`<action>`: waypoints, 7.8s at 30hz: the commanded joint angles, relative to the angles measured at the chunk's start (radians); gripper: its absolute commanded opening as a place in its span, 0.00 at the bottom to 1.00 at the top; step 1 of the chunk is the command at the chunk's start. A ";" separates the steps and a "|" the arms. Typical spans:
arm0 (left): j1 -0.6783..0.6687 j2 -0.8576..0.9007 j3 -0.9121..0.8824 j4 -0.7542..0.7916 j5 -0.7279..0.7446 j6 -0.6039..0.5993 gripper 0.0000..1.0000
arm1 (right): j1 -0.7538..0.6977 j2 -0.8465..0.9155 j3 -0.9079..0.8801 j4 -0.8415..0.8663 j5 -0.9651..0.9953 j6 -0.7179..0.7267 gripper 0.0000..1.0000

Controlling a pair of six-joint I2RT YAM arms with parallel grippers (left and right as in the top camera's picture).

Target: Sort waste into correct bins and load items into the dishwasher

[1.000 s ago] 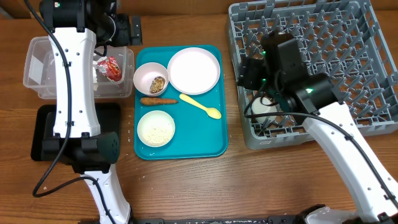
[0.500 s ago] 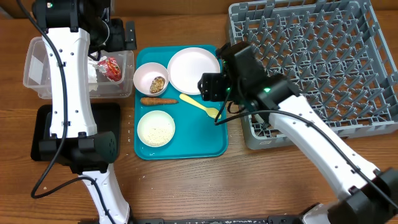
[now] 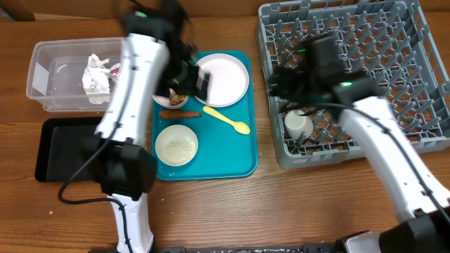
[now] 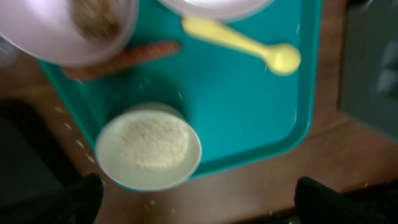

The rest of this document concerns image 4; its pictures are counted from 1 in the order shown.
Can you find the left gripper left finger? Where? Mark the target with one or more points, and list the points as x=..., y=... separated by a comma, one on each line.
x=78, y=203

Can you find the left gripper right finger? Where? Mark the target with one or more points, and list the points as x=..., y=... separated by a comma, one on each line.
x=318, y=204

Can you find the white rice bowl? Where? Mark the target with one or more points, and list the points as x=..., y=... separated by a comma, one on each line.
x=122, y=172

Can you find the small pink bowl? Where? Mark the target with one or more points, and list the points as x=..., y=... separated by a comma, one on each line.
x=44, y=29

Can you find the black plastic tray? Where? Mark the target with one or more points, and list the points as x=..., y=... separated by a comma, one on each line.
x=33, y=164

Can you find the white rice pile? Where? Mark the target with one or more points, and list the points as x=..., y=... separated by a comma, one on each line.
x=153, y=142

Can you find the teal serving tray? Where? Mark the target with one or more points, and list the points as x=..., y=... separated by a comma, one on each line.
x=240, y=110

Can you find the yellow plastic spoon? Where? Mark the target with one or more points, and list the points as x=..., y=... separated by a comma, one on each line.
x=281, y=59

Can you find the orange carrot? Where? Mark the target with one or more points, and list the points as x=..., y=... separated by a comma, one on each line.
x=128, y=58

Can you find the brown food scraps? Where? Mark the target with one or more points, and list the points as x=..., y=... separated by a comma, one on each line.
x=95, y=19

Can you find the large pink plate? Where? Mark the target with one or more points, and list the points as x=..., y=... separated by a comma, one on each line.
x=224, y=10

